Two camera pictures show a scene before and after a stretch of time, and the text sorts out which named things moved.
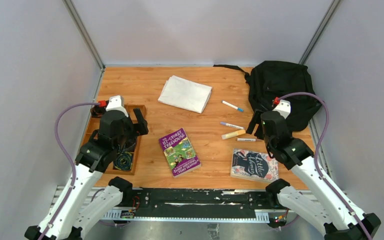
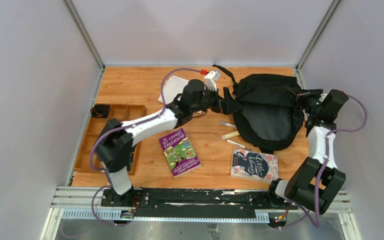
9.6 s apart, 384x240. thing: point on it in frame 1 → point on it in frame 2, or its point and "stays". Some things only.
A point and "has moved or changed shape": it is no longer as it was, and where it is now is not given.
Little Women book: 254,166 stays
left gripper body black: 138,122 → 218,102
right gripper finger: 254,121 → 309,93
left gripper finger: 139,115 → 230,105
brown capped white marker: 246,139 → 238,144
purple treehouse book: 179,153 stays
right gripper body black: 259,132 → 312,104
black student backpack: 268,80 has moved or changed shape
